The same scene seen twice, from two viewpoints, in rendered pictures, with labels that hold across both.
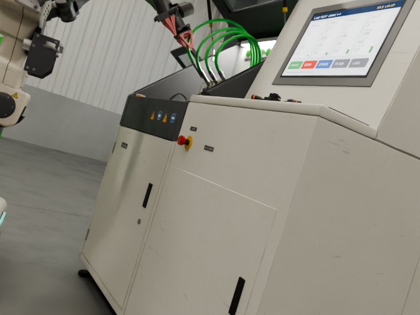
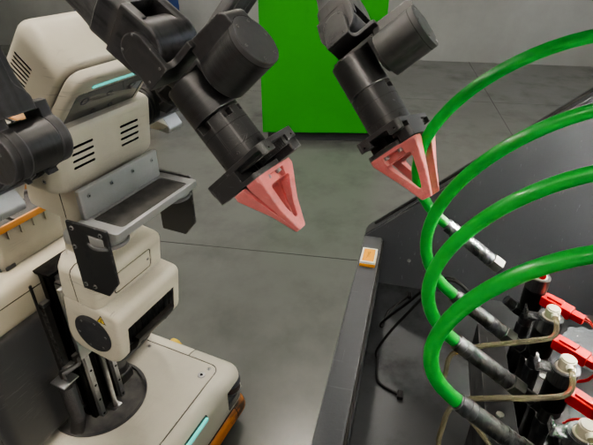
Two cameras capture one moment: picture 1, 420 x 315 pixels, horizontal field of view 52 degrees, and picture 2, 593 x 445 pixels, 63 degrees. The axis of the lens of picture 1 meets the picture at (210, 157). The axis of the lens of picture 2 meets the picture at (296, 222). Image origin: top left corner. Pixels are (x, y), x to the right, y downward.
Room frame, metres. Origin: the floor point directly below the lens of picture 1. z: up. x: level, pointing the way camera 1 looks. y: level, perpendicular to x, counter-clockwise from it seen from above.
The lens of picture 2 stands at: (1.50, -0.04, 1.51)
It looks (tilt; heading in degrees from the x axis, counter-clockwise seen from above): 31 degrees down; 46
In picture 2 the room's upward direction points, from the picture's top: straight up
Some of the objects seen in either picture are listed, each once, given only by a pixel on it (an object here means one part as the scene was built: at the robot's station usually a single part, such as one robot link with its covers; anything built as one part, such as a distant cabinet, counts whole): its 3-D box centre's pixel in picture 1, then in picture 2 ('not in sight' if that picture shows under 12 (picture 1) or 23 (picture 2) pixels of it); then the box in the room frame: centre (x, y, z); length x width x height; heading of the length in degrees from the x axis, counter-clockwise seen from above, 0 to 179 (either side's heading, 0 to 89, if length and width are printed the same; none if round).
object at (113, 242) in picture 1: (121, 205); not in sight; (1.95, 0.32, 0.44); 0.65 x 0.02 x 0.68; 31
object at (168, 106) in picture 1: (152, 115); (349, 372); (1.96, 0.30, 0.87); 0.62 x 0.04 x 0.16; 31
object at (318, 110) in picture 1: (267, 113); not in sight; (1.41, -0.14, 0.96); 0.70 x 0.22 x 0.03; 31
